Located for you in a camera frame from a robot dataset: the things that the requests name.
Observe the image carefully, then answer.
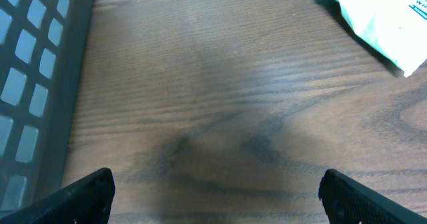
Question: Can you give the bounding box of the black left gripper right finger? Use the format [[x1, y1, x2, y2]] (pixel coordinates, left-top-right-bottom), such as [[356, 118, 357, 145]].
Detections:
[[318, 169, 426, 224]]

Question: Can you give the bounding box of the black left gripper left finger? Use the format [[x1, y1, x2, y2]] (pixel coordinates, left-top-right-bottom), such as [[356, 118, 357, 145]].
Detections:
[[1, 167, 115, 224]]

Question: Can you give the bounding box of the mint green wipes pack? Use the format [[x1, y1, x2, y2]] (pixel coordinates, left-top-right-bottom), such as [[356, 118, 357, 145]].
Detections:
[[335, 0, 426, 77]]

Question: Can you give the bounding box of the grey plastic shopping basket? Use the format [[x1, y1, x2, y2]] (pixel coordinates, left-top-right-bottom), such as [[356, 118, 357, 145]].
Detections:
[[1, 0, 94, 216]]

